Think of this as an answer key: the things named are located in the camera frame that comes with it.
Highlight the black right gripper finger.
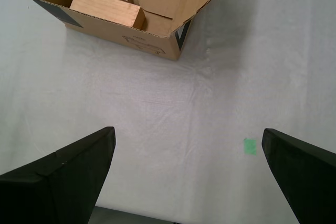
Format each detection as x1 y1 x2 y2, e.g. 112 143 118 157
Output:
261 128 336 224
0 126 117 224

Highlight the brown cardboard box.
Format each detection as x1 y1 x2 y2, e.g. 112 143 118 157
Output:
2 0 222 62

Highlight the light wooden block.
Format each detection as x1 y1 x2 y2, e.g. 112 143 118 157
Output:
69 0 146 30

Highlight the small green tape mark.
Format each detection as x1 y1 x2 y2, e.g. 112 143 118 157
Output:
243 137 258 156

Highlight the white table cloth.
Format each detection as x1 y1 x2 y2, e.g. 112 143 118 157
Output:
0 0 336 224

